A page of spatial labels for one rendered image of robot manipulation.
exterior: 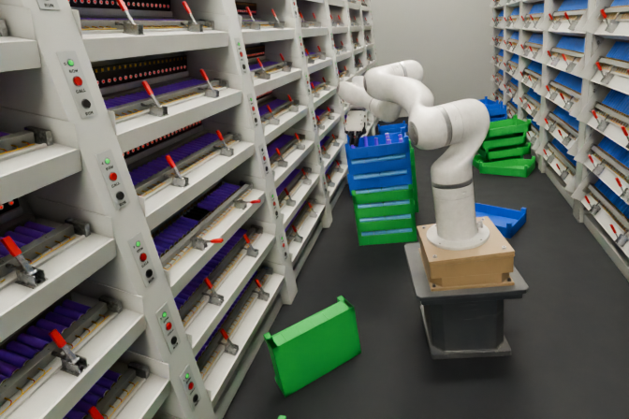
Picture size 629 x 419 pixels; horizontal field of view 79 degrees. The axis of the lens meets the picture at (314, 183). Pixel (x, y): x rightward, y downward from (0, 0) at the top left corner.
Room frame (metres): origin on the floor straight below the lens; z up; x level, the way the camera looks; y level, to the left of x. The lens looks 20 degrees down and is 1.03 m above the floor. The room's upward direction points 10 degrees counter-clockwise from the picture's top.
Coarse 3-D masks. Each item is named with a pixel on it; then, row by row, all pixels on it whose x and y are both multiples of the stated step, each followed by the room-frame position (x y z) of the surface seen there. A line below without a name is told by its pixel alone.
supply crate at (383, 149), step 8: (376, 136) 1.94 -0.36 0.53; (384, 136) 1.93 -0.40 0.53; (392, 136) 1.92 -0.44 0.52; (344, 144) 1.78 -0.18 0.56; (360, 144) 1.96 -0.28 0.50; (368, 144) 1.95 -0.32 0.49; (384, 144) 1.92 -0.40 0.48; (392, 144) 1.73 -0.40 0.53; (400, 144) 1.73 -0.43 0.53; (408, 144) 1.72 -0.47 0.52; (352, 152) 1.77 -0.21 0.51; (360, 152) 1.76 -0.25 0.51; (368, 152) 1.75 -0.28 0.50; (376, 152) 1.75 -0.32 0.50; (384, 152) 1.74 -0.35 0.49; (392, 152) 1.73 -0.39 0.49; (400, 152) 1.73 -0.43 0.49; (408, 152) 1.72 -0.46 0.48
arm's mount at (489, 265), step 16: (432, 224) 1.17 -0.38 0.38; (496, 240) 0.99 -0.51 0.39; (432, 256) 0.97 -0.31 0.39; (448, 256) 0.96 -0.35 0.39; (464, 256) 0.94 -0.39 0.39; (480, 256) 0.93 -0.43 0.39; (496, 256) 0.92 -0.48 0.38; (512, 256) 0.92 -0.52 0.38; (432, 272) 0.95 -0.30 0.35; (448, 272) 0.95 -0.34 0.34; (464, 272) 0.94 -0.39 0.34; (480, 272) 0.93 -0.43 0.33; (496, 272) 0.92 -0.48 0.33; (432, 288) 0.95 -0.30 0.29; (448, 288) 0.94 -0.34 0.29; (464, 288) 0.94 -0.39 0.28
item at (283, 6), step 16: (256, 0) 2.10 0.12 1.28; (272, 0) 2.07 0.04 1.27; (288, 0) 2.05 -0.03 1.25; (288, 16) 2.05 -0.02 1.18; (272, 48) 2.09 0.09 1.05; (288, 48) 2.06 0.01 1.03; (304, 64) 2.10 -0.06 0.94; (304, 80) 2.06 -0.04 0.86; (272, 96) 2.11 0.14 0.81; (304, 128) 2.06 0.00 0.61; (304, 160) 2.07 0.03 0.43; (320, 176) 2.05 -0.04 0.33; (320, 192) 2.05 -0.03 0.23
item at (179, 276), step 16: (224, 176) 1.43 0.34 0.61; (240, 176) 1.41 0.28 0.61; (256, 192) 1.37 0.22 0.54; (192, 208) 1.21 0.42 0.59; (256, 208) 1.32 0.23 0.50; (224, 224) 1.12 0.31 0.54; (240, 224) 1.18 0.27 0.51; (224, 240) 1.08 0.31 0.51; (192, 256) 0.94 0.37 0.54; (208, 256) 0.98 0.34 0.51; (176, 272) 0.87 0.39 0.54; (192, 272) 0.91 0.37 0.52; (176, 288) 0.84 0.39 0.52
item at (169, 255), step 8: (248, 184) 1.38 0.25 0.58; (240, 192) 1.31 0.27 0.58; (232, 200) 1.24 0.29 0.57; (224, 208) 1.19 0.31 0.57; (208, 216) 1.12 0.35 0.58; (216, 216) 1.14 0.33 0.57; (224, 216) 1.15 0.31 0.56; (200, 224) 1.07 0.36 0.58; (208, 224) 1.09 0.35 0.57; (192, 232) 1.02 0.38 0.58; (200, 232) 1.05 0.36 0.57; (208, 232) 1.06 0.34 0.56; (184, 240) 0.98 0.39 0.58; (176, 248) 0.94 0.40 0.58; (168, 256) 0.90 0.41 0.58; (168, 264) 0.89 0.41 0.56
